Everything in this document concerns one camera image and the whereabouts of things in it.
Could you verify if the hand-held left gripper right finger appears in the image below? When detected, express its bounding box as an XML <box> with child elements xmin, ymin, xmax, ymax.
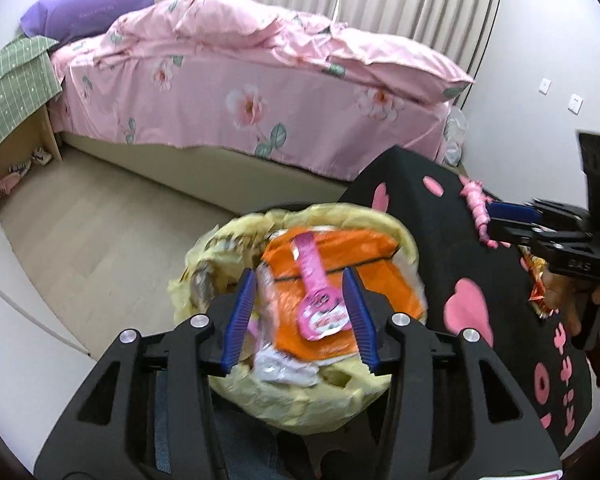
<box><xmin>340</xmin><ymin>266</ymin><xmax>565</xmax><ymax>480</ymax></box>

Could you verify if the red snack wrapper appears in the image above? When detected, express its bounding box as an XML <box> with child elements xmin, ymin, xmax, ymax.
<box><xmin>522</xmin><ymin>252</ymin><xmax>558</xmax><ymax>318</ymax></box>

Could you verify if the person's right hand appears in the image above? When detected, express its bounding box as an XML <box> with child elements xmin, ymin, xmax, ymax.
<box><xmin>555</xmin><ymin>277</ymin><xmax>582</xmax><ymax>335</ymax></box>

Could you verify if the purple pillow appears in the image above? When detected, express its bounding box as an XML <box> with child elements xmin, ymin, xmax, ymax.
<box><xmin>20</xmin><ymin>0</ymin><xmax>156</xmax><ymax>43</ymax></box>

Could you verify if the pink twisted toy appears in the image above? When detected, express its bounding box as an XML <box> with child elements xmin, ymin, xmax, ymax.
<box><xmin>459</xmin><ymin>178</ymin><xmax>501</xmax><ymax>250</ymax></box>

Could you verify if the white crumpled wrapper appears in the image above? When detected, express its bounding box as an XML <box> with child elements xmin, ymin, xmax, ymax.
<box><xmin>252</xmin><ymin>342</ymin><xmax>321</xmax><ymax>386</ymax></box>

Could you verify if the orange plastic bag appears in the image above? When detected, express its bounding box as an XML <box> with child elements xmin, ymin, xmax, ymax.
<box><xmin>260</xmin><ymin>227</ymin><xmax>426</xmax><ymax>361</ymax></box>

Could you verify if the trash bin with yellow bag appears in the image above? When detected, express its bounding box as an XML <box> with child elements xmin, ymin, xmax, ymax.
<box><xmin>167</xmin><ymin>202</ymin><xmax>428</xmax><ymax>433</ymax></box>

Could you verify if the green checked cloth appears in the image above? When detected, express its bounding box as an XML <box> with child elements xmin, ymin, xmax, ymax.
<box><xmin>0</xmin><ymin>35</ymin><xmax>63</xmax><ymax>163</ymax></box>

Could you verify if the pink white printed wrapper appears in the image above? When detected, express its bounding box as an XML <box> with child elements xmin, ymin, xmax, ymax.
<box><xmin>292</xmin><ymin>232</ymin><xmax>353</xmax><ymax>341</ymax></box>

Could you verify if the white pleated curtain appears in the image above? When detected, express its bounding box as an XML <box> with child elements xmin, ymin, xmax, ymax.
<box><xmin>207</xmin><ymin>0</ymin><xmax>508</xmax><ymax>78</ymax></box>

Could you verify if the white plastic bag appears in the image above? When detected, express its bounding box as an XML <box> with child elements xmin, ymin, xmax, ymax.
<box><xmin>442</xmin><ymin>107</ymin><xmax>468</xmax><ymax>166</ymax></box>

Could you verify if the pink floral bed sheet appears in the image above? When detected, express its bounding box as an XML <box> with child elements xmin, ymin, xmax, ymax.
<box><xmin>50</xmin><ymin>42</ymin><xmax>453</xmax><ymax>181</ymax></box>

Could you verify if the black pink printed tablecloth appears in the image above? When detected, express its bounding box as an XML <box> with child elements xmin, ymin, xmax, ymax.
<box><xmin>337</xmin><ymin>145</ymin><xmax>600</xmax><ymax>480</ymax></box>

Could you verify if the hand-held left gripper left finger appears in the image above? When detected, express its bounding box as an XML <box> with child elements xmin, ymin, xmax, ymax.
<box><xmin>34</xmin><ymin>267</ymin><xmax>258</xmax><ymax>480</ymax></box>

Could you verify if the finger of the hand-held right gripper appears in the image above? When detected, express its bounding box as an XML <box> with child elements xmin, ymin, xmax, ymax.
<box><xmin>487</xmin><ymin>219</ymin><xmax>548</xmax><ymax>252</ymax></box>
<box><xmin>490</xmin><ymin>202</ymin><xmax>543</xmax><ymax>223</ymax></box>

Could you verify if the white cabinet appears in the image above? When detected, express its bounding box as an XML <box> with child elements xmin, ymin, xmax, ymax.
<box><xmin>0</xmin><ymin>190</ymin><xmax>96</xmax><ymax>461</ymax></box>

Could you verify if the wooden nightstand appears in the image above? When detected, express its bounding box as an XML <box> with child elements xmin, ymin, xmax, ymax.
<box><xmin>0</xmin><ymin>100</ymin><xmax>63</xmax><ymax>211</ymax></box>

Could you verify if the pink floral duvet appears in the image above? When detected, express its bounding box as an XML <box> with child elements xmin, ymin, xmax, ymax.
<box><xmin>97</xmin><ymin>0</ymin><xmax>476</xmax><ymax>106</ymax></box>

